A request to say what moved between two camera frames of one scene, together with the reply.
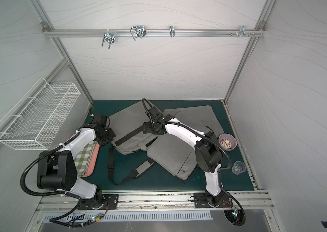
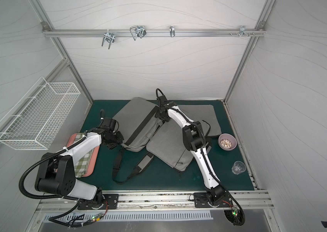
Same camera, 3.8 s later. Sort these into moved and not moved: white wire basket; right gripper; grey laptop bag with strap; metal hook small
Moved: right gripper
Not moved: white wire basket; grey laptop bag with strap; metal hook small
